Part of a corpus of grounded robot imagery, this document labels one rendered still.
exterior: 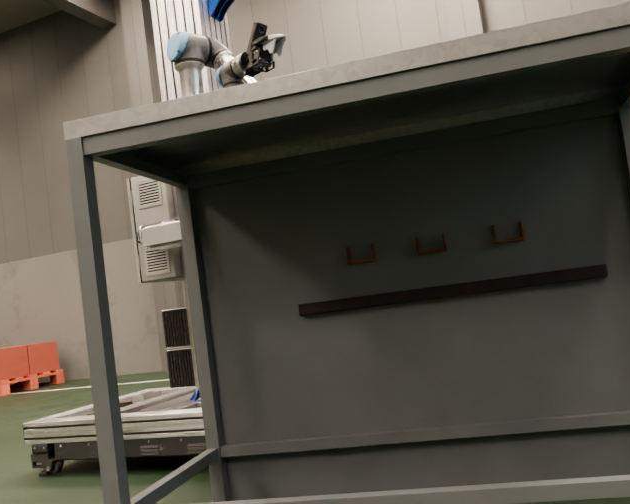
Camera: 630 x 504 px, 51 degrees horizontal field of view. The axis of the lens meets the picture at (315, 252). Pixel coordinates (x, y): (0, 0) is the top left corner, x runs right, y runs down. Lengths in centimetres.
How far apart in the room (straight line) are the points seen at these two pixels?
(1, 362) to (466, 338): 679
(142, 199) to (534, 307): 180
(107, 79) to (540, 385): 751
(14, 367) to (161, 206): 554
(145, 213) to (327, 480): 152
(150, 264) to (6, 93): 714
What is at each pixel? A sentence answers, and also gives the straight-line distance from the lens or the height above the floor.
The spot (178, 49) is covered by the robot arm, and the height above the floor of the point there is 159.
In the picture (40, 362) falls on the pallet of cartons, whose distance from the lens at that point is 854.
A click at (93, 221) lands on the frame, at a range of 155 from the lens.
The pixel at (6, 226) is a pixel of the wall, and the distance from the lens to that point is 968.
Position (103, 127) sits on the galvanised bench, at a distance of 155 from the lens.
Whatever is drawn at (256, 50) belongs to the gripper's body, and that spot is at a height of 144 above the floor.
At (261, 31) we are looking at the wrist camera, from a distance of 240.
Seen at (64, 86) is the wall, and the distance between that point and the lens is 924.
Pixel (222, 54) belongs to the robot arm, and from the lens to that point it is 275.
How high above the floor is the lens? 59
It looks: 4 degrees up
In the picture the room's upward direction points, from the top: 8 degrees counter-clockwise
